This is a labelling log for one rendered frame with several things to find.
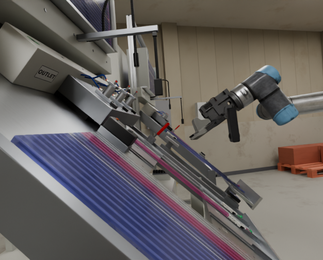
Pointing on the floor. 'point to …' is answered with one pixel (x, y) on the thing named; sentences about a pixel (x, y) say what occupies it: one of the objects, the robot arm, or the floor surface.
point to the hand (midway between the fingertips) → (191, 140)
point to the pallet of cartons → (307, 159)
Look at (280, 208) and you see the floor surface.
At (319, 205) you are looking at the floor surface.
